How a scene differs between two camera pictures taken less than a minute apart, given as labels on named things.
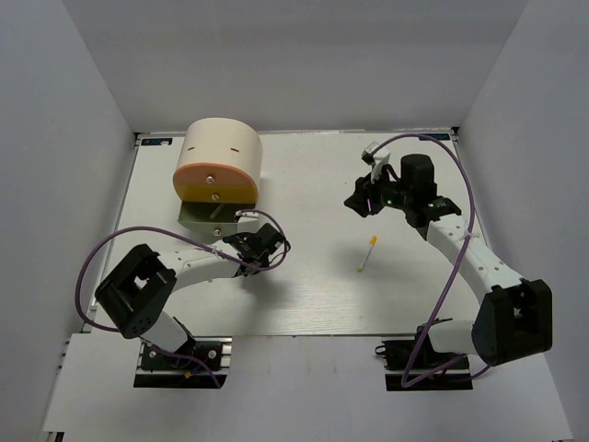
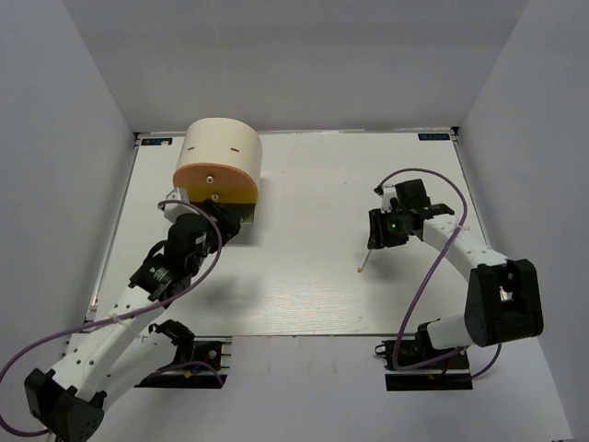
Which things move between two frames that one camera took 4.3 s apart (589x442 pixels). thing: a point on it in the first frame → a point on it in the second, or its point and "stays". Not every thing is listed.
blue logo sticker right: [439, 136] stays
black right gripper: [363, 191] → [380, 238]
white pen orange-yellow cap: [373, 242] stays
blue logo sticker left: [156, 142] stays
